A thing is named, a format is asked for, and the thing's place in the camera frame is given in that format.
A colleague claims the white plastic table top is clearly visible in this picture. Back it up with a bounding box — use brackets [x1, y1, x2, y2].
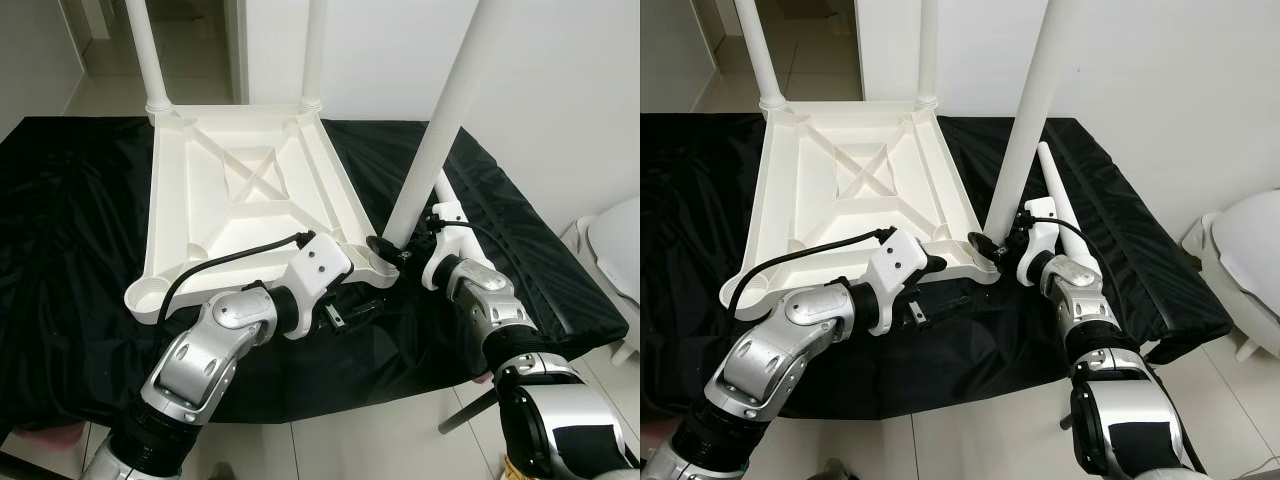
[123, 100, 403, 326]
[720, 97, 1003, 323]

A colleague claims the white plastic chair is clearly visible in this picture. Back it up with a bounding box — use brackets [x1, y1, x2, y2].
[1185, 188, 1280, 361]
[575, 195, 641, 361]

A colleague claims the black table cloth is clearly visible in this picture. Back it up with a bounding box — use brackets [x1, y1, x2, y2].
[640, 112, 1236, 421]
[0, 115, 631, 426]

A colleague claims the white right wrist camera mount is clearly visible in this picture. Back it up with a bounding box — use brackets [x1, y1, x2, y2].
[420, 200, 471, 291]
[1017, 198, 1061, 289]

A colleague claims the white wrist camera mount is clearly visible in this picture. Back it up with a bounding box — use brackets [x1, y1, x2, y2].
[865, 228, 931, 336]
[420, 200, 471, 291]
[285, 232, 353, 339]
[1017, 198, 1061, 289]

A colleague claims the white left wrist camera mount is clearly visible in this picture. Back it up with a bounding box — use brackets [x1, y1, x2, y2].
[285, 232, 353, 339]
[865, 228, 931, 336]

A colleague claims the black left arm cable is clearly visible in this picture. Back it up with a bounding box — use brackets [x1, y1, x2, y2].
[727, 228, 896, 321]
[155, 232, 316, 326]

